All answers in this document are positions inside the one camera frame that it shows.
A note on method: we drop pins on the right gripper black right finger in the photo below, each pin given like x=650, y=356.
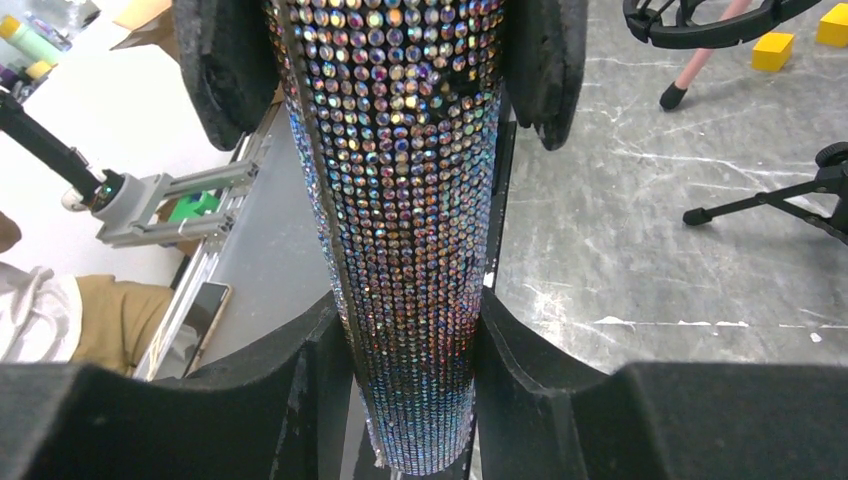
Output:
x=543, y=414

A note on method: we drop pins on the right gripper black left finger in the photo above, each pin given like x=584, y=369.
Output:
x=275, y=409

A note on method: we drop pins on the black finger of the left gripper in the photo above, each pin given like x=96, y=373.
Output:
x=544, y=60
x=227, y=65

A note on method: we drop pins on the black shock mount tripod stand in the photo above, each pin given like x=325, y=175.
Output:
x=646, y=25

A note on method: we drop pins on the glitter silver toy microphone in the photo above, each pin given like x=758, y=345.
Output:
x=394, y=108

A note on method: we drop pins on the pink perforated music stand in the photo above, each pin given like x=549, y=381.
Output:
x=673, y=95

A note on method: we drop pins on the yellow cube near music stand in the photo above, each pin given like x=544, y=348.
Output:
x=772, y=51

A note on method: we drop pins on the smartphone on table edge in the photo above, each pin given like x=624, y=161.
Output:
x=186, y=350

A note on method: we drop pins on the bottles on far table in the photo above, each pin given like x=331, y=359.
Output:
x=42, y=54

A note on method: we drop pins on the person in white shirt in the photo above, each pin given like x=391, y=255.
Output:
x=98, y=319

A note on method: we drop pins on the green block on frame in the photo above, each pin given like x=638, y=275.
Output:
x=193, y=206

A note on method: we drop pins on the grey leader arm handle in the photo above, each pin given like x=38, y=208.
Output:
x=124, y=204

